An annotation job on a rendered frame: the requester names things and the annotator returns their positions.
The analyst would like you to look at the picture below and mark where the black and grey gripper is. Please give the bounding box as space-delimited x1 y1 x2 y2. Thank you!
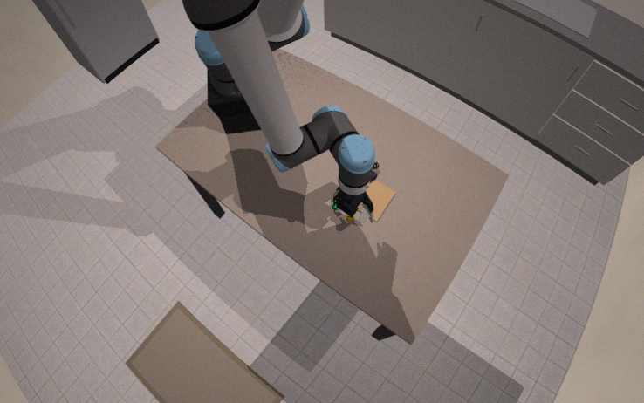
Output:
331 187 373 223

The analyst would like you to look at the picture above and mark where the tan mat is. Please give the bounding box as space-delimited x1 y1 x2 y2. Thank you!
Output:
367 180 396 222

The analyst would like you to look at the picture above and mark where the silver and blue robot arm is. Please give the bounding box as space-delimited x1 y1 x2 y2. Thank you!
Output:
182 0 378 195

